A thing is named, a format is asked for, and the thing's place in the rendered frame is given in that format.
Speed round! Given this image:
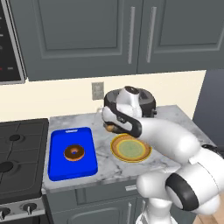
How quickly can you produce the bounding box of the yellow plate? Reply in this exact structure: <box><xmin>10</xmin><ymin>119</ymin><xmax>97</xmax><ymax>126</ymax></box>
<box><xmin>109</xmin><ymin>133</ymin><xmax>153</xmax><ymax>164</ymax></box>

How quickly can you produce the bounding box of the grey drawer front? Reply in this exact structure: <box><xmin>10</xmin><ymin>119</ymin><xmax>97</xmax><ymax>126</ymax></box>
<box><xmin>74</xmin><ymin>179</ymin><xmax>142</xmax><ymax>206</ymax></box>

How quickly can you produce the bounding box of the blue tray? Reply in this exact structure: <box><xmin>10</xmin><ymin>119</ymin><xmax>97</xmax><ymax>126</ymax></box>
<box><xmin>47</xmin><ymin>126</ymin><xmax>99</xmax><ymax>182</ymax></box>

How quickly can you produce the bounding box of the silver base cupboard handle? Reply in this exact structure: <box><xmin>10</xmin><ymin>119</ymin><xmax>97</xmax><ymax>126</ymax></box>
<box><xmin>126</xmin><ymin>202</ymin><xmax>133</xmax><ymax>224</ymax></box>

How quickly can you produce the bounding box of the black hob knob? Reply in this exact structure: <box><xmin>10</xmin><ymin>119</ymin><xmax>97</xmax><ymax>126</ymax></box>
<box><xmin>0</xmin><ymin>207</ymin><xmax>11</xmax><ymax>221</ymax></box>
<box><xmin>23</xmin><ymin>202</ymin><xmax>38</xmax><ymax>216</ymax></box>

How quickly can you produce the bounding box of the silver cupboard door handle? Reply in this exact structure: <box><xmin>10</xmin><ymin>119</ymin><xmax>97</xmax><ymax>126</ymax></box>
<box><xmin>127</xmin><ymin>6</ymin><xmax>137</xmax><ymax>65</ymax></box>
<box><xmin>145</xmin><ymin>6</ymin><xmax>158</xmax><ymax>64</ymax></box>

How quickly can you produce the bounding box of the grey wall outlet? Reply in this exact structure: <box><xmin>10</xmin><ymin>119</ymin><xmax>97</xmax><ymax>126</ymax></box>
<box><xmin>91</xmin><ymin>81</ymin><xmax>105</xmax><ymax>102</ymax></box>

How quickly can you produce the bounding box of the dark grey fridge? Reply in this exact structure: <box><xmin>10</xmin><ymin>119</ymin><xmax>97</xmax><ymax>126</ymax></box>
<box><xmin>192</xmin><ymin>68</ymin><xmax>224</xmax><ymax>148</ymax></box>

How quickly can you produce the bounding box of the chocolate glazed donut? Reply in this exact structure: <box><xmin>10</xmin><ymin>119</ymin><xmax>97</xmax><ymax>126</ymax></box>
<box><xmin>63</xmin><ymin>143</ymin><xmax>86</xmax><ymax>162</ymax></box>

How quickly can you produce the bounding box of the black microwave oven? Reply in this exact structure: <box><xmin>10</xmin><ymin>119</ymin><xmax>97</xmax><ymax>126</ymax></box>
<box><xmin>0</xmin><ymin>0</ymin><xmax>28</xmax><ymax>86</ymax></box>

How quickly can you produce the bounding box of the grey wall cupboard door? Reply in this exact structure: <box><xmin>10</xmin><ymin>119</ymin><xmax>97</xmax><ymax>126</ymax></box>
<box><xmin>8</xmin><ymin>0</ymin><xmax>144</xmax><ymax>82</ymax></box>
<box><xmin>136</xmin><ymin>0</ymin><xmax>224</xmax><ymax>74</ymax></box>

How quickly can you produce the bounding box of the silver drawer handle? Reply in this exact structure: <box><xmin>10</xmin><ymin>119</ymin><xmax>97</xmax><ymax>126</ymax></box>
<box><xmin>124</xmin><ymin>184</ymin><xmax>138</xmax><ymax>193</ymax></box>

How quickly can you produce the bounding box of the grey base cupboard door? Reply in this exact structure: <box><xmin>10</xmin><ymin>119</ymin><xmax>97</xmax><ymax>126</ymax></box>
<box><xmin>50</xmin><ymin>197</ymin><xmax>138</xmax><ymax>224</ymax></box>

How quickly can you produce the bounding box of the brown dessert piece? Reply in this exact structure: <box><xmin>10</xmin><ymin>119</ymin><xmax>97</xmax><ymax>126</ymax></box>
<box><xmin>104</xmin><ymin>123</ymin><xmax>116</xmax><ymax>133</ymax></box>

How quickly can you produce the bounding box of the black gas hob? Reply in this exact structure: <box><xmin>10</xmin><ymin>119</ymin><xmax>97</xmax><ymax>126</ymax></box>
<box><xmin>0</xmin><ymin>117</ymin><xmax>51</xmax><ymax>223</ymax></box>

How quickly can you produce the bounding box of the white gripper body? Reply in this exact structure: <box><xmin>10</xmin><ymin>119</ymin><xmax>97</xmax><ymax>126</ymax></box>
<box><xmin>101</xmin><ymin>106</ymin><xmax>119</xmax><ymax>130</ymax></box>

